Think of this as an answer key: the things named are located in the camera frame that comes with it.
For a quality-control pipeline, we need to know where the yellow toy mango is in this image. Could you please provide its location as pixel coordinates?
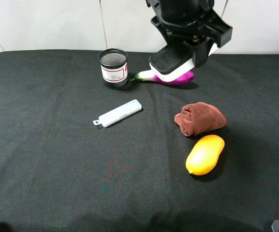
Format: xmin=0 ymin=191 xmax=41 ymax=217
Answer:
xmin=186 ymin=135 xmax=225 ymax=176

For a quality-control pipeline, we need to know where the purple toy eggplant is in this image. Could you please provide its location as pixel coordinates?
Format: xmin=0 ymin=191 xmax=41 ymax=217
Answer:
xmin=130 ymin=70 xmax=194 ymax=86

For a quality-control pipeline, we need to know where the black and white board eraser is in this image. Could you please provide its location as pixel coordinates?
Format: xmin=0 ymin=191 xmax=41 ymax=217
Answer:
xmin=149 ymin=43 xmax=195 ymax=83

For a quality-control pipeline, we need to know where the black tablecloth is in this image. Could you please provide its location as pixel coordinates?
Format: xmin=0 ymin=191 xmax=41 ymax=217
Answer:
xmin=0 ymin=50 xmax=279 ymax=232

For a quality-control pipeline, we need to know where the clear plastic case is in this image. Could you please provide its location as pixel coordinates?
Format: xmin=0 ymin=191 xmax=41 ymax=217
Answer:
xmin=93 ymin=100 xmax=142 ymax=128

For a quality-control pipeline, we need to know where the brown folded cloth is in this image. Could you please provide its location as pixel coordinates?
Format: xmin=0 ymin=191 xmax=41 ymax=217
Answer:
xmin=174 ymin=102 xmax=227 ymax=137

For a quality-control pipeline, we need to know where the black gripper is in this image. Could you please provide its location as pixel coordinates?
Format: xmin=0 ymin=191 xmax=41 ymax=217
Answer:
xmin=146 ymin=0 xmax=233 ymax=68

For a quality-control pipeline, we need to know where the black mesh pen holder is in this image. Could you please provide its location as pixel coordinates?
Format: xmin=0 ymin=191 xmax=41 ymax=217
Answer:
xmin=98 ymin=48 xmax=128 ymax=90

